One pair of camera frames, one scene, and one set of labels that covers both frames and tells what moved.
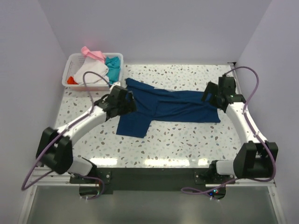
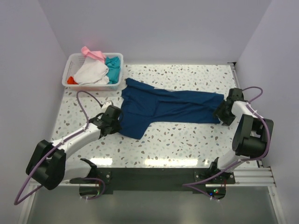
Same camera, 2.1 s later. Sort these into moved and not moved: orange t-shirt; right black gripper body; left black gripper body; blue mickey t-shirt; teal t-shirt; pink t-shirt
Moved: left black gripper body; right black gripper body
Not moved: orange t-shirt; teal t-shirt; pink t-shirt; blue mickey t-shirt
